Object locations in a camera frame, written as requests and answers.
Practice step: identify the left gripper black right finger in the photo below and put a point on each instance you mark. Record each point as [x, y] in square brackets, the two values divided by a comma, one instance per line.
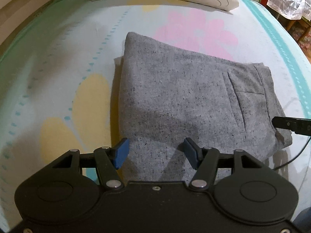
[207, 161]

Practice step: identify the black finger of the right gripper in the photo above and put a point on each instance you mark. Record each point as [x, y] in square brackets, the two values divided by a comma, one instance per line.
[299, 126]

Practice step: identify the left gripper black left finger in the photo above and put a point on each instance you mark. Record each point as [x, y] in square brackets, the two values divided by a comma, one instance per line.
[105, 160]

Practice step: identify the grey speckled pants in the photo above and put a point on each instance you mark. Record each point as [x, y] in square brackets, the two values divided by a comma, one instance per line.
[168, 94]

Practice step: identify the light blue patterned bed sheet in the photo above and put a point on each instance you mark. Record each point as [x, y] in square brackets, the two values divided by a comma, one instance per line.
[60, 79]

